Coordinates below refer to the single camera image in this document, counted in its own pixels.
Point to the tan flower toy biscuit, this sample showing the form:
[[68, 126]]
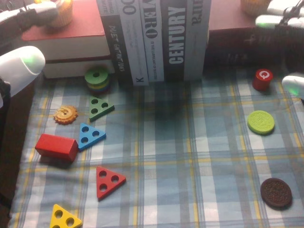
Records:
[[65, 115]]

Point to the red cylinder letter Q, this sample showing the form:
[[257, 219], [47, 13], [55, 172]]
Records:
[[261, 79]]

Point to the blue triangle three-hole block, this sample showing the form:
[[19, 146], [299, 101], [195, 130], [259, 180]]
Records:
[[89, 137]]

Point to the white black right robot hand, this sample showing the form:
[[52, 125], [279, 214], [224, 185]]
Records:
[[270, 21]]

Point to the green toy sandwich cookie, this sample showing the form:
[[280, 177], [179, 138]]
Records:
[[260, 123]]

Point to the yellow triangle three-hole block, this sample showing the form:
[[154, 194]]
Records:
[[63, 218]]

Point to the dark book red cover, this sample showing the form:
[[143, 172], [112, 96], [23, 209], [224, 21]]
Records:
[[228, 47]]

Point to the green triangle three-hole block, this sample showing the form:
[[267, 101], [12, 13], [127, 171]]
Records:
[[99, 109]]

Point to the brown toy sandwich cookie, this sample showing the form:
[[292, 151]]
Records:
[[276, 193]]

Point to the thick red cover book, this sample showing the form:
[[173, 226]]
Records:
[[71, 45]]

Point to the red triangle three-hole block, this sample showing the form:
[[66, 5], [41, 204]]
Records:
[[108, 183]]

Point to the red rectangular wooden block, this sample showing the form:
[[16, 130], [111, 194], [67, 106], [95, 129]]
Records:
[[55, 147]]

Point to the toy cupcake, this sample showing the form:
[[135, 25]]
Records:
[[254, 7], [63, 14]]

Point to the dark box with white tag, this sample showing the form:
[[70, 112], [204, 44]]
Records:
[[175, 42]]

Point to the blue plaid tablecloth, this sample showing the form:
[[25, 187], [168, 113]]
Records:
[[166, 154]]

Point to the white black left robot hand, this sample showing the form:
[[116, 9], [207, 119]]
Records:
[[45, 10]]

